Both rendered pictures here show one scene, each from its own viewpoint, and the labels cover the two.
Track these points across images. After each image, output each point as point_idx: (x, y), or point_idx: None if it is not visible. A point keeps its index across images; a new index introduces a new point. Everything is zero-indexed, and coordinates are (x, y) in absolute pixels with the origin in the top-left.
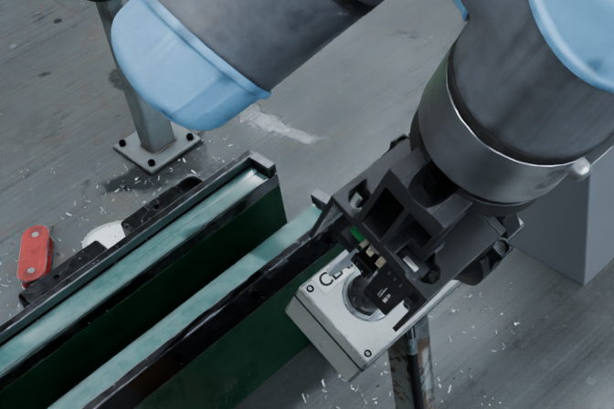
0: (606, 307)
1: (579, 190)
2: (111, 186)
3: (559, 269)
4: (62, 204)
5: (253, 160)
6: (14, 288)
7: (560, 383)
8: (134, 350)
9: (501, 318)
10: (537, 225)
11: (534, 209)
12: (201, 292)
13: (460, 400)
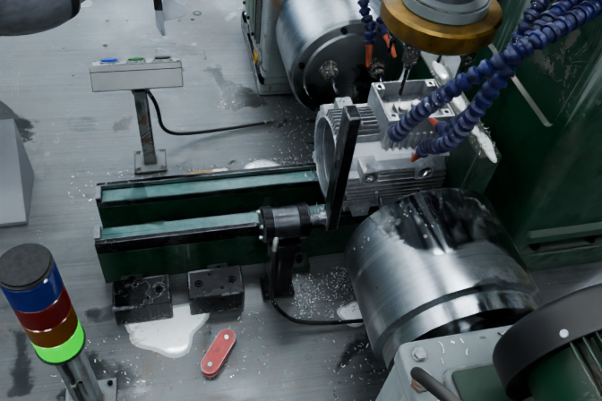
0: (39, 162)
1: (18, 135)
2: (143, 388)
3: (32, 182)
4: (178, 395)
5: (99, 234)
6: (239, 345)
7: (88, 151)
8: (221, 186)
9: (73, 182)
10: (25, 176)
11: (22, 172)
12: (179, 192)
13: (121, 166)
